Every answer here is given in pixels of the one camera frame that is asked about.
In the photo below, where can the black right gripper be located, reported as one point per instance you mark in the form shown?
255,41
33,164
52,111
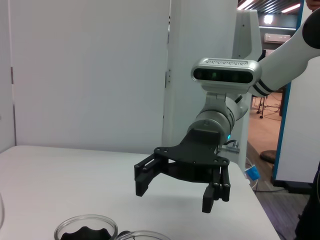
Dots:
197,152

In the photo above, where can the glass teacup with black base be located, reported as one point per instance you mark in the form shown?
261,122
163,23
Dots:
85,231
150,235

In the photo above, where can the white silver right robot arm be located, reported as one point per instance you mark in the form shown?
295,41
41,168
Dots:
282,65

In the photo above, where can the black round floor base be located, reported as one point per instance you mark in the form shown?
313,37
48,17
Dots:
268,155

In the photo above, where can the white robot torso column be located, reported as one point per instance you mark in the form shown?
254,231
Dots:
246,35

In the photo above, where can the white wall air conditioner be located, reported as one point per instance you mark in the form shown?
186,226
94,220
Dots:
277,38

